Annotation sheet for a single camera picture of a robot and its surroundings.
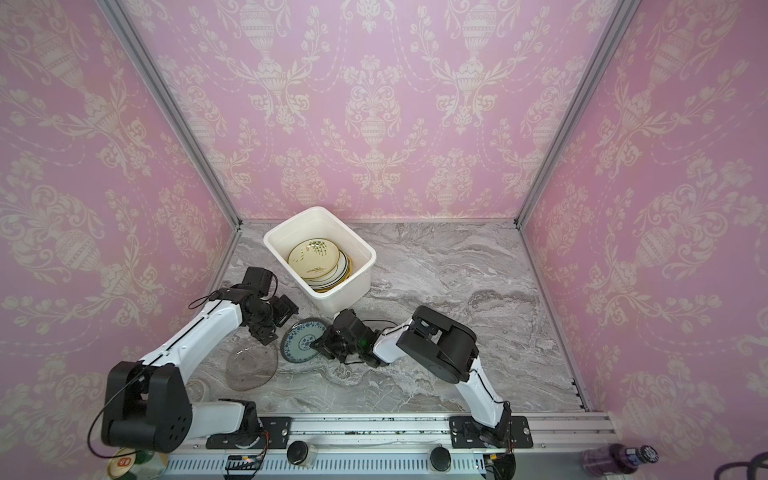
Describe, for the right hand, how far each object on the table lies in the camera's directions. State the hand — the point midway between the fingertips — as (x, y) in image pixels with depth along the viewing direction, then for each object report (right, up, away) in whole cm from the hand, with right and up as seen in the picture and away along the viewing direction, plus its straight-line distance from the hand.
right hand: (308, 346), depth 85 cm
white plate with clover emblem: (+5, +18, +12) cm, 23 cm away
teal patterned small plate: (-5, +1, +4) cm, 6 cm away
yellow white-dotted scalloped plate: (+10, +20, +15) cm, 27 cm away
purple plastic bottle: (+72, -17, -21) cm, 77 cm away
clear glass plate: (-16, -6, 0) cm, 17 cm away
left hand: (-5, +7, +1) cm, 9 cm away
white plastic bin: (0, +37, +16) cm, 40 cm away
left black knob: (+4, -16, -22) cm, 27 cm away
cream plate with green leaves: (-3, +25, +18) cm, 30 cm away
